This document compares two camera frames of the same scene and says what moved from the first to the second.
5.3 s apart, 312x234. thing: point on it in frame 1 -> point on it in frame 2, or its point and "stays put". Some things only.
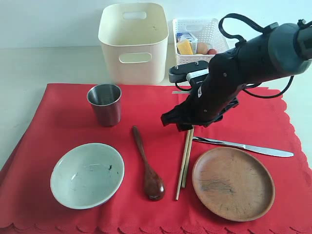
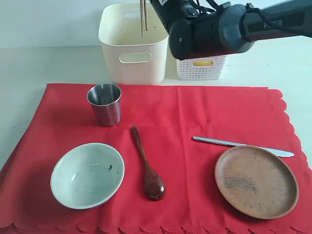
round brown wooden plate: [234, 184] -> [254, 182]
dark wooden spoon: [154, 187] stays put
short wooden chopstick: [187, 160] -> [145, 5]
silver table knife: [255, 149] stays put
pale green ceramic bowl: [87, 176] stays put
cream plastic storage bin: [133, 36] stays put
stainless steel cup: [106, 99] stays put
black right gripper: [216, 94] -> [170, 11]
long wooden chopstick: [182, 164] -> [142, 5]
